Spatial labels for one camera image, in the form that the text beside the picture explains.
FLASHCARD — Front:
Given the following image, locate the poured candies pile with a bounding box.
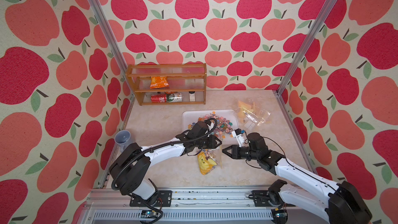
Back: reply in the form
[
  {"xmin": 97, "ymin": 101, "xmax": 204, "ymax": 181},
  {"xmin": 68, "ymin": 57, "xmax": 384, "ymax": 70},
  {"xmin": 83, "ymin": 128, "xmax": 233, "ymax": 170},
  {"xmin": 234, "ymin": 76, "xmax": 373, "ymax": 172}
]
[{"xmin": 183, "ymin": 110, "xmax": 239, "ymax": 141}]

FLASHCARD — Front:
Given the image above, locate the aluminium corner post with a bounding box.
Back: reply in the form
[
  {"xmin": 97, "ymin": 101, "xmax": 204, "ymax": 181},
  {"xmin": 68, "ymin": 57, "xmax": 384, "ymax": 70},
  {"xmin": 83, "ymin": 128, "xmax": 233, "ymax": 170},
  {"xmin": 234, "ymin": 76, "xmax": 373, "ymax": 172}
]
[
  {"xmin": 88, "ymin": 0, "xmax": 127, "ymax": 73},
  {"xmin": 274, "ymin": 0, "xmax": 338, "ymax": 98}
]

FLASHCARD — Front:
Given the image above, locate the grey blue mug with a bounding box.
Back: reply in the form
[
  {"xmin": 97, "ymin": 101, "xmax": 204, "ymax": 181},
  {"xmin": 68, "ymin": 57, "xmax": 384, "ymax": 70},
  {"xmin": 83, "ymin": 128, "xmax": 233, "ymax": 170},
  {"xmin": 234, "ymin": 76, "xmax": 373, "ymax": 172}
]
[{"xmin": 115, "ymin": 130, "xmax": 135, "ymax": 152}]

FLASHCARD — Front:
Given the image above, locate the right aluminium corner post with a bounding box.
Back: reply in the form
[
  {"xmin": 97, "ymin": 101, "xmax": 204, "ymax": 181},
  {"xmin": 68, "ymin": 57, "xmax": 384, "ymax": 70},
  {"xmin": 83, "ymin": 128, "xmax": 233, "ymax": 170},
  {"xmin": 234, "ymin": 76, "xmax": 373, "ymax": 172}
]
[{"xmin": 274, "ymin": 0, "xmax": 338, "ymax": 98}]

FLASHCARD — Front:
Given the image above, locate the orange snack bag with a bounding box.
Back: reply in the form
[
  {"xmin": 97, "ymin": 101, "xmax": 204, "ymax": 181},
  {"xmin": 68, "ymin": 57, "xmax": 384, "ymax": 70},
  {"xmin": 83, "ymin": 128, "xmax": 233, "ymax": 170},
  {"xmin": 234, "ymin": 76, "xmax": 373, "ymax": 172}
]
[{"xmin": 150, "ymin": 76, "xmax": 170, "ymax": 89}]

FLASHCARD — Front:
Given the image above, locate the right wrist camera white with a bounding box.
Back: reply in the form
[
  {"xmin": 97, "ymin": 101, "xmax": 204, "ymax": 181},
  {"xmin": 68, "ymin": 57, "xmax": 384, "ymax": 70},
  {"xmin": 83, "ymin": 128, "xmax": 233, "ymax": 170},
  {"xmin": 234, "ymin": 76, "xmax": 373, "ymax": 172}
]
[{"xmin": 232, "ymin": 129, "xmax": 246, "ymax": 147}]

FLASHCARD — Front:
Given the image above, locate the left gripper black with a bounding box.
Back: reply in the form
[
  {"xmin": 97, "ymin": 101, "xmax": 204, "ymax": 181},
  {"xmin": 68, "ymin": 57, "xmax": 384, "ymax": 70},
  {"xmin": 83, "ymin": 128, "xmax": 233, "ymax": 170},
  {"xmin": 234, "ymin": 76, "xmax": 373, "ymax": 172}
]
[{"xmin": 195, "ymin": 134, "xmax": 223, "ymax": 148}]

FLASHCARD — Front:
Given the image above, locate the ziploc bag of colourful candies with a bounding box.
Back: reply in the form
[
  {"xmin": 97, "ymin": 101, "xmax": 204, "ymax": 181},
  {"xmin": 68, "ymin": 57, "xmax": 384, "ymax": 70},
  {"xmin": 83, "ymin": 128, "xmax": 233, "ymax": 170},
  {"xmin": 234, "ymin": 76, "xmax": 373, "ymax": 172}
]
[{"xmin": 237, "ymin": 105, "xmax": 271, "ymax": 132}]

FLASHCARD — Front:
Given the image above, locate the small white bottle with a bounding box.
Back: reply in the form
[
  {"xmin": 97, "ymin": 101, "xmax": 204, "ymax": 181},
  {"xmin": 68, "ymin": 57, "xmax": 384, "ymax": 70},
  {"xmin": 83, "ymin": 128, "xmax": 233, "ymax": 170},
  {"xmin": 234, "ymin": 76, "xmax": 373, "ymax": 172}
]
[{"xmin": 189, "ymin": 91, "xmax": 195, "ymax": 102}]

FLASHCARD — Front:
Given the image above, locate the left aluminium corner post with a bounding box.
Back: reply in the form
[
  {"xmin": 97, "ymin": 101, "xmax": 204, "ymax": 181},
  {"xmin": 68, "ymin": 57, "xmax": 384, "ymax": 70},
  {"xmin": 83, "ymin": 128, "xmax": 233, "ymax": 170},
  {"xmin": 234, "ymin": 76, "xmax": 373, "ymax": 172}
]
[{"xmin": 88, "ymin": 0, "xmax": 127, "ymax": 73}]

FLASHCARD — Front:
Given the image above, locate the ziploc bag of yellow candies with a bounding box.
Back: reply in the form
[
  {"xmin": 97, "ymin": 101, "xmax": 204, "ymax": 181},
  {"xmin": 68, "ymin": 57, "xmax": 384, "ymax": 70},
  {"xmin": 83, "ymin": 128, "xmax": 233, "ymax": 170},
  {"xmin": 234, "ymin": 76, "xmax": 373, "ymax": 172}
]
[{"xmin": 197, "ymin": 149, "xmax": 222, "ymax": 175}]

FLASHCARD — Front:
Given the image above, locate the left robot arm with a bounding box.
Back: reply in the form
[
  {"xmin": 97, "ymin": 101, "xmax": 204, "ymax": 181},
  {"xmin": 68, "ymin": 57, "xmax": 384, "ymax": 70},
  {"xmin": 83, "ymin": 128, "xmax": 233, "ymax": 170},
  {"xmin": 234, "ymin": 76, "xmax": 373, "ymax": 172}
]
[{"xmin": 109, "ymin": 117, "xmax": 222, "ymax": 205}]

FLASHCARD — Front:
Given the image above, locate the green soda can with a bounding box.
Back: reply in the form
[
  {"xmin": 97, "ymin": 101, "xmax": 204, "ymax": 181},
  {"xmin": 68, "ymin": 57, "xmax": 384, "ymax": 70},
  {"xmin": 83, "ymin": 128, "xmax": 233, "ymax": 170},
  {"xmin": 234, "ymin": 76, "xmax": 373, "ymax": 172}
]
[{"xmin": 166, "ymin": 93, "xmax": 183, "ymax": 103}]

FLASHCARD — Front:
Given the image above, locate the wooden shelf rack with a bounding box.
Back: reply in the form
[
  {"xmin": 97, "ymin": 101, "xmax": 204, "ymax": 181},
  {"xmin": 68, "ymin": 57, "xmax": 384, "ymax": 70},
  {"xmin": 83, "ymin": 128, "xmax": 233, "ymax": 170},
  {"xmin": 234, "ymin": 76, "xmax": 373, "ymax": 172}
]
[{"xmin": 126, "ymin": 63, "xmax": 207, "ymax": 106}]

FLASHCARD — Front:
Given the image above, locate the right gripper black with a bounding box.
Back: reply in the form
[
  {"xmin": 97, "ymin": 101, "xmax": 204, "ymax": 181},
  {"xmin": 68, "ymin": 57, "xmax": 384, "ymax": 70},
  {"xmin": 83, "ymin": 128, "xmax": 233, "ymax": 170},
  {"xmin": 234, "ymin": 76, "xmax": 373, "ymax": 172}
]
[{"xmin": 221, "ymin": 144, "xmax": 258, "ymax": 161}]

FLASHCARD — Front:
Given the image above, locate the red soda can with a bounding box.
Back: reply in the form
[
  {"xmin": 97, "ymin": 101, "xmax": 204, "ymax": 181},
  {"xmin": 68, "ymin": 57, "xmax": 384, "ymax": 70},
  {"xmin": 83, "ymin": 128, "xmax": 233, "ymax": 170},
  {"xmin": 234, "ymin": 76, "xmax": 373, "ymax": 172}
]
[{"xmin": 150, "ymin": 93, "xmax": 167, "ymax": 103}]

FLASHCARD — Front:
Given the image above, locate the white plastic tray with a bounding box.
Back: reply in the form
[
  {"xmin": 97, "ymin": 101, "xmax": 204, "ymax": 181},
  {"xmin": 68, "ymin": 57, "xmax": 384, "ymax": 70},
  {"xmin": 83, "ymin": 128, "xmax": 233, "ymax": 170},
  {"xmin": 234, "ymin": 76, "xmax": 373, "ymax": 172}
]
[{"xmin": 182, "ymin": 110, "xmax": 239, "ymax": 144}]

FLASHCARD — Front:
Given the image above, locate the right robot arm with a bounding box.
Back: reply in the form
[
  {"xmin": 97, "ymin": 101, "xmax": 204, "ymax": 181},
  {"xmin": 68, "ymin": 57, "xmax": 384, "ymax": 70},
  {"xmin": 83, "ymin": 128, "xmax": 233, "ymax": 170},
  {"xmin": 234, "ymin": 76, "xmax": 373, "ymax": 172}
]
[{"xmin": 222, "ymin": 132, "xmax": 373, "ymax": 224}]

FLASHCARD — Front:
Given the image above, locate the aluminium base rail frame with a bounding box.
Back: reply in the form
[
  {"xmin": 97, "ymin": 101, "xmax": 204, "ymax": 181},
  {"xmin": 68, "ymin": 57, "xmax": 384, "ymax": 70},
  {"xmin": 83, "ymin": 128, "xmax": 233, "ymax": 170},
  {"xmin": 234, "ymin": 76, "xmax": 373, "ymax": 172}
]
[{"xmin": 76, "ymin": 186, "xmax": 349, "ymax": 224}]

